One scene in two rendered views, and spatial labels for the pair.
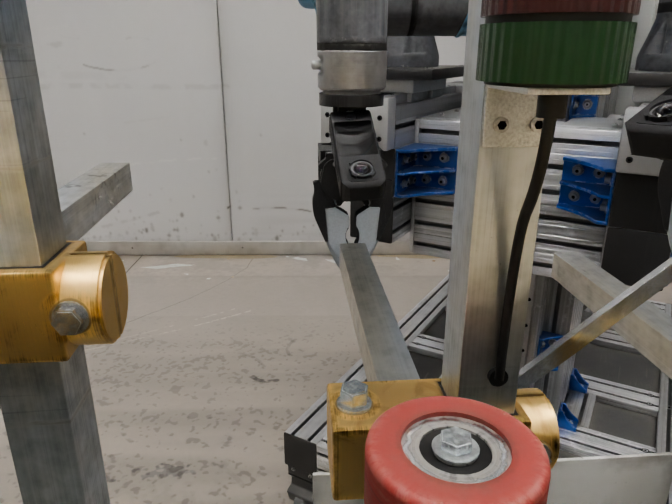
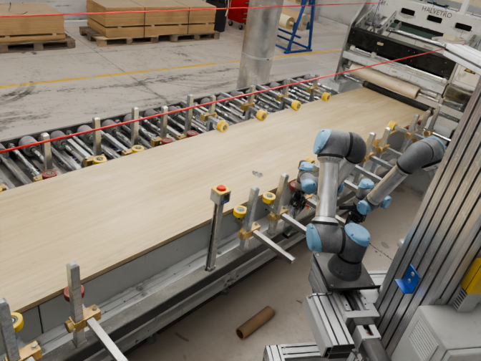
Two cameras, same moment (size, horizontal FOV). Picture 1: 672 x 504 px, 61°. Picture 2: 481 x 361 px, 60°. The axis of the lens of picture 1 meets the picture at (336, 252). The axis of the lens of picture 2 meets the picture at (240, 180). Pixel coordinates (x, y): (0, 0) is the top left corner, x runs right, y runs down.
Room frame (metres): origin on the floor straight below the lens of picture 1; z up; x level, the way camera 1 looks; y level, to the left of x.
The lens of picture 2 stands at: (1.58, -1.97, 2.33)
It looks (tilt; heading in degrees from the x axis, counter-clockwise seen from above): 32 degrees down; 134
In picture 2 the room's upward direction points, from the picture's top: 10 degrees clockwise
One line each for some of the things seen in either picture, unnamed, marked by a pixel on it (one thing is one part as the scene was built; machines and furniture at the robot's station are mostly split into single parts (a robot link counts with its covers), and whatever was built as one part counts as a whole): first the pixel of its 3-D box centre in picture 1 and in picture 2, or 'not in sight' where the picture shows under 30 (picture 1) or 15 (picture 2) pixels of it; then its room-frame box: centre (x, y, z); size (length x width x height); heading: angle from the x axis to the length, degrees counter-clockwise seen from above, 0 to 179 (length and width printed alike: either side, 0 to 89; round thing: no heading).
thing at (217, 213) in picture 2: not in sight; (214, 236); (0.36, -0.85, 0.93); 0.05 x 0.04 x 0.45; 95
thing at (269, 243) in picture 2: not in sight; (263, 239); (0.43, -0.54, 0.82); 0.43 x 0.03 x 0.04; 5
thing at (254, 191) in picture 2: not in sight; (248, 222); (0.34, -0.58, 0.90); 0.03 x 0.03 x 0.48; 5
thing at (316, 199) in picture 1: (332, 204); not in sight; (0.63, 0.00, 0.91); 0.05 x 0.02 x 0.09; 95
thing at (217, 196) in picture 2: not in sight; (220, 195); (0.36, -0.84, 1.18); 0.07 x 0.07 x 0.08; 5
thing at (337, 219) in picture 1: (336, 236); not in sight; (0.65, 0.00, 0.86); 0.06 x 0.03 x 0.09; 5
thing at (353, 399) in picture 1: (354, 395); not in sight; (0.29, -0.01, 0.88); 0.02 x 0.02 x 0.01
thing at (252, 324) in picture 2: not in sight; (255, 321); (0.43, -0.42, 0.04); 0.30 x 0.08 x 0.08; 95
